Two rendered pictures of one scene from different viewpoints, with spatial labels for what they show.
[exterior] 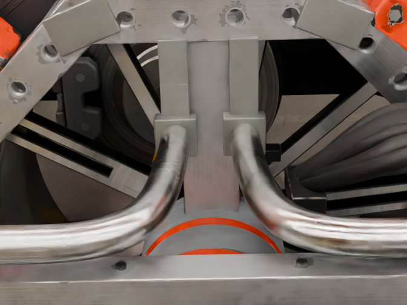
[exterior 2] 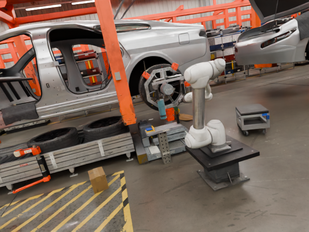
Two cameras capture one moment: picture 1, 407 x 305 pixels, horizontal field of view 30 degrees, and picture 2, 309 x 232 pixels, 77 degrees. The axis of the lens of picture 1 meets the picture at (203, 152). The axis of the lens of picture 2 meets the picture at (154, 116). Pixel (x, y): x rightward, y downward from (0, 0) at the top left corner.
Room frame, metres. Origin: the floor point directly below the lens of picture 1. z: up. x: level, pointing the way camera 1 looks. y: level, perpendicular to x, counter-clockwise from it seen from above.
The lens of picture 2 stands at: (-1.91, 0.69, 1.19)
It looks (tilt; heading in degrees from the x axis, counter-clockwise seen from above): 15 degrees down; 349
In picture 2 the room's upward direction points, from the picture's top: 11 degrees counter-clockwise
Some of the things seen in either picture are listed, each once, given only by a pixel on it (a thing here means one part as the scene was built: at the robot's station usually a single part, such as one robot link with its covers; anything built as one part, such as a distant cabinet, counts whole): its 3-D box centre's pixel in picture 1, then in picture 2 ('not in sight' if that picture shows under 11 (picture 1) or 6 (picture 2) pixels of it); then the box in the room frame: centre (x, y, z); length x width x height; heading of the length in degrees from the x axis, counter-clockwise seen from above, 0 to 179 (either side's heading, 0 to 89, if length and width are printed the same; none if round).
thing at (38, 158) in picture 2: not in sight; (41, 163); (0.55, 1.73, 0.30); 0.09 x 0.05 x 0.50; 89
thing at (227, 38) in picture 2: not in sight; (231, 54); (5.41, -4.32, 0.98); 1.50 x 0.50 x 1.95; 90
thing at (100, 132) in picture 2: not in sight; (106, 129); (1.00, 0.90, 0.39); 0.66 x 0.66 x 0.24
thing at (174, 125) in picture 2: not in sight; (163, 128); (0.25, 0.21, 0.44); 0.43 x 0.17 x 0.03; 89
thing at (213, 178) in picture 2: not in sight; (220, 162); (-0.34, -0.16, 0.15); 0.50 x 0.50 x 0.30; 0
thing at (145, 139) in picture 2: not in sight; (145, 131); (0.83, 0.36, 0.26); 0.42 x 0.18 x 0.35; 179
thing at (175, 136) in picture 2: not in sight; (166, 135); (0.80, 0.05, 0.13); 0.50 x 0.36 x 0.10; 89
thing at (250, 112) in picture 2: not in sight; (252, 119); (0.42, -1.15, 0.17); 0.43 x 0.36 x 0.34; 155
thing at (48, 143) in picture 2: not in sight; (55, 142); (1.01, 1.66, 0.39); 0.66 x 0.66 x 0.24
